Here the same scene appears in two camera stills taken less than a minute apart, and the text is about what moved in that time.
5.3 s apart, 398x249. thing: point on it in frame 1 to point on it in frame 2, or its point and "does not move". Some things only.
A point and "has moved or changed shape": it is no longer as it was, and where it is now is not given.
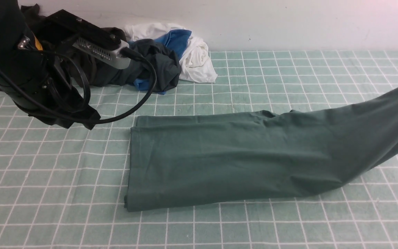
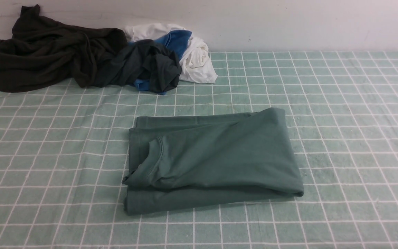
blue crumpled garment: [174, 39] does not move
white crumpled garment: [196, 65] does not move
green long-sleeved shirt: [174, 159] has moved or changed shape
